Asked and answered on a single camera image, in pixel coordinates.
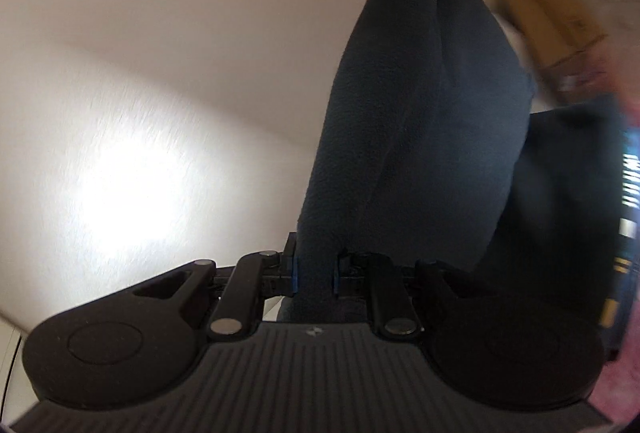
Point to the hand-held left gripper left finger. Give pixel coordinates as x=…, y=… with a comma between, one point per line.
x=295, y=275

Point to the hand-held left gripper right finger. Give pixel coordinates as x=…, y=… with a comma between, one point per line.
x=337, y=282

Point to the dark printed box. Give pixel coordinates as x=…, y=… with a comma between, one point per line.
x=575, y=193

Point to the dark green garment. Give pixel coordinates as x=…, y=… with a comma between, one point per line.
x=415, y=123

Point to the yellow cardboard box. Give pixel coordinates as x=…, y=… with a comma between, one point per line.
x=550, y=18

